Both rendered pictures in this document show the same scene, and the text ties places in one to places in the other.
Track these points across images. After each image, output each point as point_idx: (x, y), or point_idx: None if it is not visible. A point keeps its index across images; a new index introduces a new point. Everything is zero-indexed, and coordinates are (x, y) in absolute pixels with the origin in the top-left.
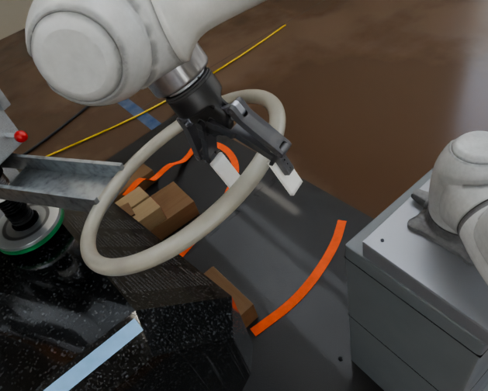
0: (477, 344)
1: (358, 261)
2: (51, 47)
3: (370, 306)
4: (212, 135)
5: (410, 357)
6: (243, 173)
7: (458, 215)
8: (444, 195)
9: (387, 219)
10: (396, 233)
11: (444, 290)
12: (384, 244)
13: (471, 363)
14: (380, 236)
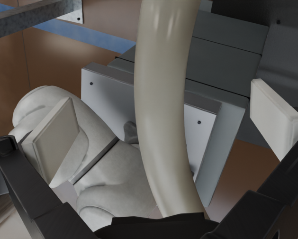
0: (112, 63)
1: (229, 96)
2: None
3: (226, 65)
4: (197, 218)
5: (192, 42)
6: (162, 113)
7: (110, 156)
8: (125, 174)
9: (205, 145)
10: (190, 133)
11: (133, 93)
12: (195, 118)
13: (127, 51)
14: (203, 126)
